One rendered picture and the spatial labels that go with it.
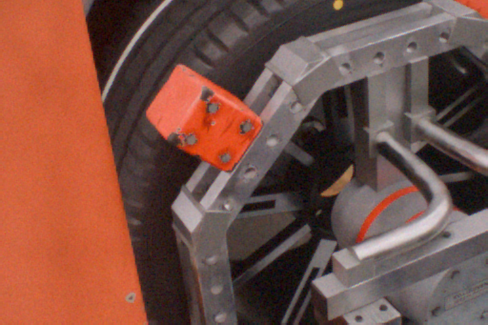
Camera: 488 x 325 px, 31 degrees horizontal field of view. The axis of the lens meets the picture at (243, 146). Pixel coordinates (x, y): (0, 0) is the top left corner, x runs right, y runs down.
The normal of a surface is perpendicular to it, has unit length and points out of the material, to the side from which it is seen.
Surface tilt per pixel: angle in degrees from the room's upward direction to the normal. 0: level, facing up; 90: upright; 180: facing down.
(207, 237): 90
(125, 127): 59
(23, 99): 90
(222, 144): 90
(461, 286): 90
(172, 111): 45
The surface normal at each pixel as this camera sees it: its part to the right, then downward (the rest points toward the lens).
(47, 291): 0.44, 0.43
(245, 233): -0.10, -0.85
